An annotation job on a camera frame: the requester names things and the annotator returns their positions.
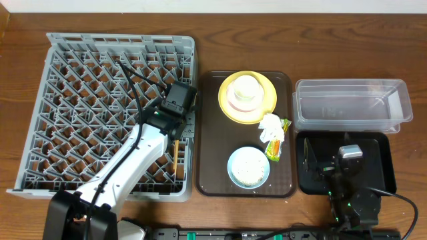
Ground yellow orange snack wrapper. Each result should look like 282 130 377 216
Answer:
264 119 292 161

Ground wooden chopstick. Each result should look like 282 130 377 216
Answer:
173 139 179 174

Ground white napkin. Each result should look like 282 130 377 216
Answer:
258 113 285 143

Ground light blue bowl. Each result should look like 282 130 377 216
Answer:
227 147 270 189

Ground rice and food scraps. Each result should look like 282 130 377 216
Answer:
232 153 265 187

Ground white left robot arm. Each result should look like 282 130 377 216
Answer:
43 82 197 239

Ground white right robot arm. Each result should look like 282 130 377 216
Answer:
303 139 381 231

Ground black waste tray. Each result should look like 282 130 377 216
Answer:
296 131 396 195

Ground clear plastic waste bin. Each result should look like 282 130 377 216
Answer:
293 79 413 133

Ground brown plastic serving tray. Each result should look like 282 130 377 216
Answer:
195 71 297 198

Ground white cup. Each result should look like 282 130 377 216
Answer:
232 75 260 101

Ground yellow plate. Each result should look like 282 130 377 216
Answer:
218 71 277 125

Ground grey plastic dish rack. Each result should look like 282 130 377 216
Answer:
9 33 197 199

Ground black rail with green clips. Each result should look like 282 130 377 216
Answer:
145 225 401 240

